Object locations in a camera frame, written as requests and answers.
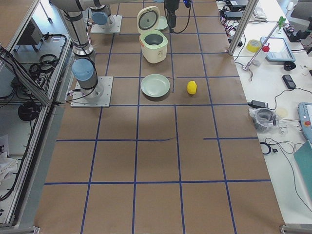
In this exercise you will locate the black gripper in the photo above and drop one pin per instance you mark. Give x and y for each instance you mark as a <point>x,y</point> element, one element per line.
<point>171,6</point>

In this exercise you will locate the white rice cooker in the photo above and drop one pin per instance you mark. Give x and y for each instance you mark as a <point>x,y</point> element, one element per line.
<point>153,42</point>

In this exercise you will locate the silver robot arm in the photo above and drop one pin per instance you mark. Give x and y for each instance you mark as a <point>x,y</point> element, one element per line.
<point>102,16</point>
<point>71,11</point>

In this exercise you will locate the light green plate left side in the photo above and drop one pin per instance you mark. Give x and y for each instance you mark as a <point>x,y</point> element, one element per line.
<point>161,23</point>

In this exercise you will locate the light green plate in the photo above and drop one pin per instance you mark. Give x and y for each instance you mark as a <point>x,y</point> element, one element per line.
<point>155,85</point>
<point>161,23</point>

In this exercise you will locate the light green plate right side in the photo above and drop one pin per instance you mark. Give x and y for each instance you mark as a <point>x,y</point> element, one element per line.
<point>155,85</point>

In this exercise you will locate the yellow toy potato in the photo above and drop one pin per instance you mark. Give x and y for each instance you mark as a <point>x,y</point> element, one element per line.
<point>191,87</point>

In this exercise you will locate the yellow tape roll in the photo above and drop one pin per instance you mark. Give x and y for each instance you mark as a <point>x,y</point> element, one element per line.
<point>253,45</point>

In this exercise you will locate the teach pendant tablet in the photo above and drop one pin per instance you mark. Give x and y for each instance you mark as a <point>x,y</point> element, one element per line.
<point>279,50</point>

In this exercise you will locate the black power adapter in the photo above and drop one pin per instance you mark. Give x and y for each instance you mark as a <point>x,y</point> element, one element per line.
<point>258,104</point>

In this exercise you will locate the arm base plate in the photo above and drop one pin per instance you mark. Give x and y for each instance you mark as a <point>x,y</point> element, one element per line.
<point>95,29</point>
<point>99,97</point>

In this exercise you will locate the aluminium frame post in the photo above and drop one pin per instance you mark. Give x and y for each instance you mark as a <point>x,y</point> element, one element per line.
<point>242,25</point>

